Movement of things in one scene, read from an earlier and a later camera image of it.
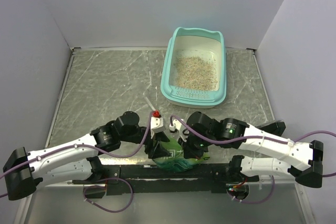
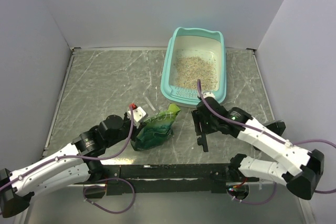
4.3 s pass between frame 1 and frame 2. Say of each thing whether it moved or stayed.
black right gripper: moved
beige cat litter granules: stayed
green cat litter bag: moved
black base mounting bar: stayed
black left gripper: moved
